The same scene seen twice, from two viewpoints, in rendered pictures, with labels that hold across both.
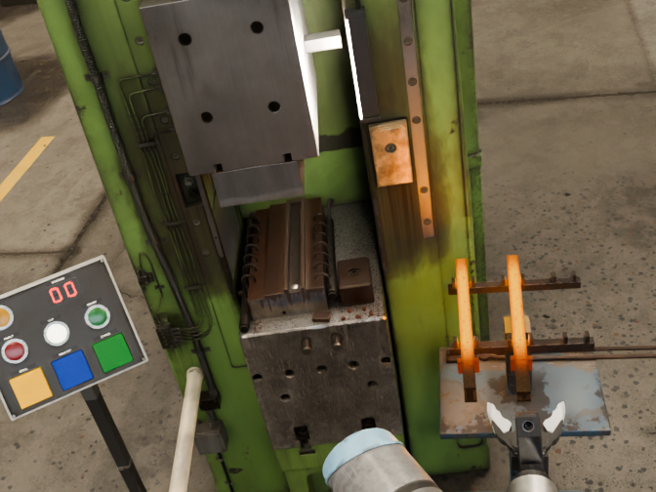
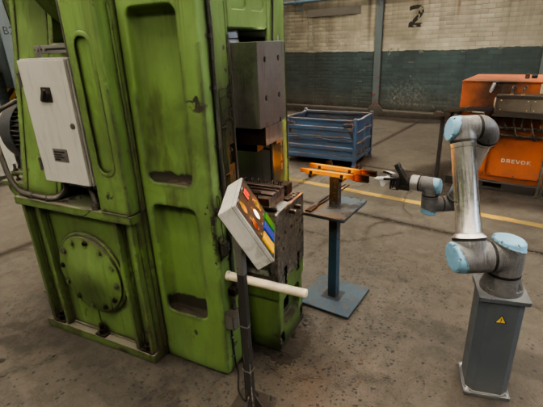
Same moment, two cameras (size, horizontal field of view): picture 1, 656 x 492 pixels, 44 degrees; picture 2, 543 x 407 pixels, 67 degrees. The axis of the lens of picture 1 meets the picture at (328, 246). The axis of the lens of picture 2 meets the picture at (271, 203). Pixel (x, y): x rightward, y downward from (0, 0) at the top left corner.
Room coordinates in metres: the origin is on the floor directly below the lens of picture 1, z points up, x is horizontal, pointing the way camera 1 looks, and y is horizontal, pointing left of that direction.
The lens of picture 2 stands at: (0.87, 2.12, 1.76)
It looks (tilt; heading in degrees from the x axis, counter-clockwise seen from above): 22 degrees down; 291
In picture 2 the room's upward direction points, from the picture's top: 2 degrees counter-clockwise
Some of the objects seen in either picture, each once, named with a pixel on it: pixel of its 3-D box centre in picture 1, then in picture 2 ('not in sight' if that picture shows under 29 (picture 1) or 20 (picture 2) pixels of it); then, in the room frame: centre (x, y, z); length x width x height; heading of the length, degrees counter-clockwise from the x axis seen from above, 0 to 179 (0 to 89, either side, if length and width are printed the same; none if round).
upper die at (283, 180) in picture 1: (262, 141); (239, 130); (1.82, 0.11, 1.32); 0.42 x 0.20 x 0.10; 175
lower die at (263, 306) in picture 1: (288, 253); (243, 192); (1.82, 0.11, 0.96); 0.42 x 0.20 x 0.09; 175
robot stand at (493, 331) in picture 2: not in sight; (490, 337); (0.46, 0.14, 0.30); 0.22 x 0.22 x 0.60; 4
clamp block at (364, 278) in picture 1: (355, 281); (280, 187); (1.66, -0.05, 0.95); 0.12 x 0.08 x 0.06; 175
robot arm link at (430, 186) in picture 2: not in sight; (430, 185); (0.82, -0.26, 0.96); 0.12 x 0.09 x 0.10; 166
